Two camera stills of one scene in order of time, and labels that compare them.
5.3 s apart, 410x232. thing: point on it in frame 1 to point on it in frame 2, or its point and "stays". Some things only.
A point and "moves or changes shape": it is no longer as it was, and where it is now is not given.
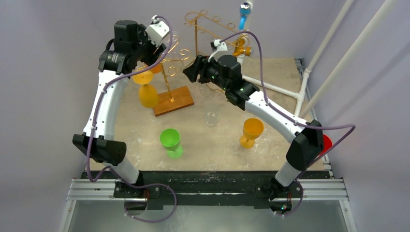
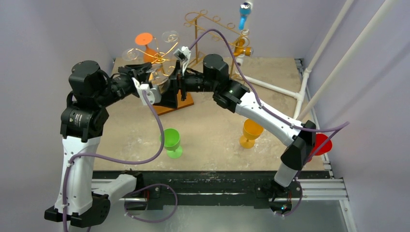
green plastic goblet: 169,138 stays
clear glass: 211,114 to 160,79
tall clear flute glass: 175,38 moves or changes shape
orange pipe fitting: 239,49 stays
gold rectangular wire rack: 226,32 stays
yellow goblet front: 253,128 stays
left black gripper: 154,50 to 139,69
